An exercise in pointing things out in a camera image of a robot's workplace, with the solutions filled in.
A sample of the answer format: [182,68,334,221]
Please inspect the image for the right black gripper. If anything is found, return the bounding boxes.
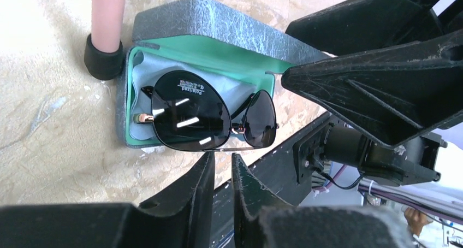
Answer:
[282,30,462,187]

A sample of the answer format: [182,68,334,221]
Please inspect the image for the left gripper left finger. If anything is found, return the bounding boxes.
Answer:
[1,152,215,247]

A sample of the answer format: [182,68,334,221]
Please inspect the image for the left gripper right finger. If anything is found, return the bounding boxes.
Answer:
[231,153,414,248]

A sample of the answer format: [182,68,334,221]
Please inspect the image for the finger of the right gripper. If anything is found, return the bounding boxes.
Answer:
[286,0,456,56]

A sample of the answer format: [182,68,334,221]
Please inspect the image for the black sunglasses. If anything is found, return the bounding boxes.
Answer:
[133,70,279,152]

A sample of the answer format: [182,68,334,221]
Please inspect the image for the blue glasses case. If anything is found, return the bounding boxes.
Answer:
[116,0,327,149]

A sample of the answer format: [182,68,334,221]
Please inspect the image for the pink music stand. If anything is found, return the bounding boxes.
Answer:
[84,0,126,81]

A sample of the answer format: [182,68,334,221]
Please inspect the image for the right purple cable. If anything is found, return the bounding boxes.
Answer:
[312,163,463,226]

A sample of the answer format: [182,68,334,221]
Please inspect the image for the person outside enclosure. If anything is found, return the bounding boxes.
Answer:
[403,207,433,237]

